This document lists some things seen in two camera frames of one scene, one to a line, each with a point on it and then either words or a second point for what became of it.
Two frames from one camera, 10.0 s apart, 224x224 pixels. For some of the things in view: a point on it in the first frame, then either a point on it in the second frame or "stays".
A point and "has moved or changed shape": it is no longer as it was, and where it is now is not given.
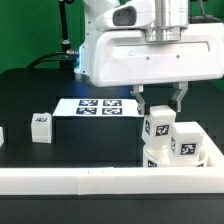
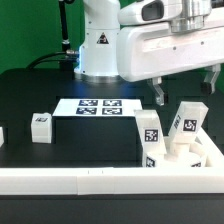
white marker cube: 187,142 -> 188,121
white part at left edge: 2,139 stays
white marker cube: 157,126 has moved or changed shape
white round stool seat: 155,159 stays
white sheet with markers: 97,107 stays
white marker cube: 41,128 stays
